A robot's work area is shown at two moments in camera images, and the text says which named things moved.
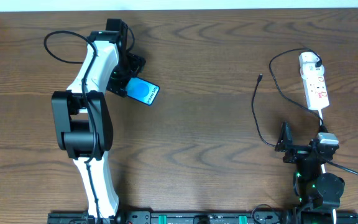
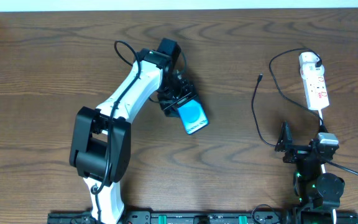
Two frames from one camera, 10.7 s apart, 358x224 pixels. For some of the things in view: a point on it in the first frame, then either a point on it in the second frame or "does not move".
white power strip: x=316 y=93 does not move
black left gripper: x=120 y=84 → x=175 y=101
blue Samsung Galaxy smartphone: x=142 y=91 → x=193 y=116
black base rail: x=207 y=217 does not move
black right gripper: x=299 y=149 does not move
